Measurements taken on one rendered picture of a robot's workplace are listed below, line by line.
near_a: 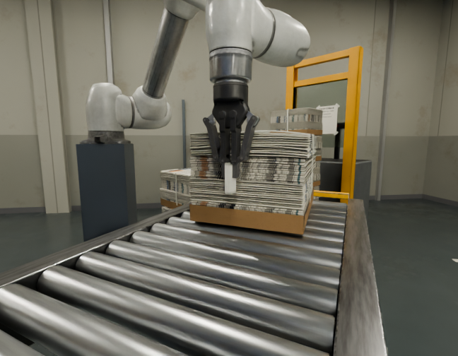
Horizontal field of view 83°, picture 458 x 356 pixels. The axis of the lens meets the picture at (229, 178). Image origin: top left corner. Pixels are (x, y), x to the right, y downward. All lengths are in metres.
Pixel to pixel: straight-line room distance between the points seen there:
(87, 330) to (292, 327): 0.24
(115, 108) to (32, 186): 3.40
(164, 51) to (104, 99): 0.34
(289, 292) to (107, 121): 1.08
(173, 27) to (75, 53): 3.34
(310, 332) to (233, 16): 0.52
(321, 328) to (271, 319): 0.06
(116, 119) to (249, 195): 0.85
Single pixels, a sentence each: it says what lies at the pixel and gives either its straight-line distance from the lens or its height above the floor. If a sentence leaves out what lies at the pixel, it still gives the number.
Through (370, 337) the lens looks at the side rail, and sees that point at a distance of 0.37.
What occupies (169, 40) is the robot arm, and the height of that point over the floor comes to 1.41.
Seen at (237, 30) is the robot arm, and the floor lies 1.22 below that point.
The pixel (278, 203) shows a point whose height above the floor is 0.87.
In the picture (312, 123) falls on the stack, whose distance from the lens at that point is 2.37.
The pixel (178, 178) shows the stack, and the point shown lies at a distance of 1.53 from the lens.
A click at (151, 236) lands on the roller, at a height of 0.80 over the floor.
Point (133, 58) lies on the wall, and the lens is 4.23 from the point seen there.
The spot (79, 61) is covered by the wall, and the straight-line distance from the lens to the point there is 4.40.
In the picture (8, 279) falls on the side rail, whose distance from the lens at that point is 0.55.
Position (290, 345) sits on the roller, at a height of 0.80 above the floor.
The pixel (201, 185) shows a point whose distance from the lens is 0.66.
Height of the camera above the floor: 1.01
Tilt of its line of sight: 8 degrees down
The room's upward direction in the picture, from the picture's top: straight up
